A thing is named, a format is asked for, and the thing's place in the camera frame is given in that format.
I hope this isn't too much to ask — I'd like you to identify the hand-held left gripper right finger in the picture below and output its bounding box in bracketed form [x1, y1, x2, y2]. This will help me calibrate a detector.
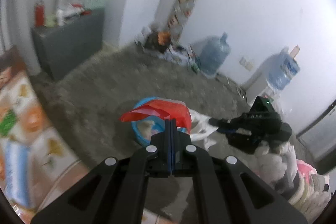
[172, 119, 307, 224]

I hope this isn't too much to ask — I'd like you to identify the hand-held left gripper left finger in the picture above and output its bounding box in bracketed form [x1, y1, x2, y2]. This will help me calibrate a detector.
[31, 119, 173, 224]

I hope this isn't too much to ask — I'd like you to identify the white plastic bag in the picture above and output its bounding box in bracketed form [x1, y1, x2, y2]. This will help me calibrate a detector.
[188, 109, 219, 149]

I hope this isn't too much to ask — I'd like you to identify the blue plastic basin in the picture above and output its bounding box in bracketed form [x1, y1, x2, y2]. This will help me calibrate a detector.
[133, 97, 189, 146]

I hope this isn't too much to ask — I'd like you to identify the red plastic wrapper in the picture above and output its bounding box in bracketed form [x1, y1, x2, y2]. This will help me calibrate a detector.
[119, 99, 192, 134]

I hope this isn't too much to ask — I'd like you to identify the white water dispenser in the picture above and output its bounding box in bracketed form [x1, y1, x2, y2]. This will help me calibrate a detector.
[245, 56, 281, 106]

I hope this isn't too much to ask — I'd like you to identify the blue labelled water jug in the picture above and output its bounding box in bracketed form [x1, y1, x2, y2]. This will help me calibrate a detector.
[268, 47, 300, 90]

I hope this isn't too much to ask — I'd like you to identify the empty blue water jug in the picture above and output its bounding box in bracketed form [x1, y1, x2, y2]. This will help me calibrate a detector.
[199, 32, 231, 76]

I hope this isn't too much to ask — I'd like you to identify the white printed box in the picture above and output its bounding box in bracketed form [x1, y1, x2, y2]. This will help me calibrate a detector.
[163, 47, 200, 67]

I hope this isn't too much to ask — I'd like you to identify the black orange box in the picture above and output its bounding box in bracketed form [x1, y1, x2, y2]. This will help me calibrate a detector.
[144, 31, 171, 52]

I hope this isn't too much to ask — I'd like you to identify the patterned tall box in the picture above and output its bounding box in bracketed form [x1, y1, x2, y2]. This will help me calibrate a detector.
[163, 0, 203, 42]

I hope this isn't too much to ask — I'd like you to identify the ginkgo patterned tablecloth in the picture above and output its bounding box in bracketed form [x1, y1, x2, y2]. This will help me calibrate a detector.
[0, 46, 82, 211]

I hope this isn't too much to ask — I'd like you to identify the grey cabinet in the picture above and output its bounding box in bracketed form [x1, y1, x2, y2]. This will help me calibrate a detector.
[31, 7, 105, 80]

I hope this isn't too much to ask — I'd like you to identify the mint green organizer box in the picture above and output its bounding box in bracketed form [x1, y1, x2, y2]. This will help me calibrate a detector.
[85, 0, 108, 10]

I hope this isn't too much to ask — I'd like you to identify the red thermos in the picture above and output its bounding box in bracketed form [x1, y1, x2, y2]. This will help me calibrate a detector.
[35, 0, 45, 27]

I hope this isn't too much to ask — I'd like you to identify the wall socket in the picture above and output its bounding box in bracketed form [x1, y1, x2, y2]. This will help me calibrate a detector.
[240, 57, 254, 69]

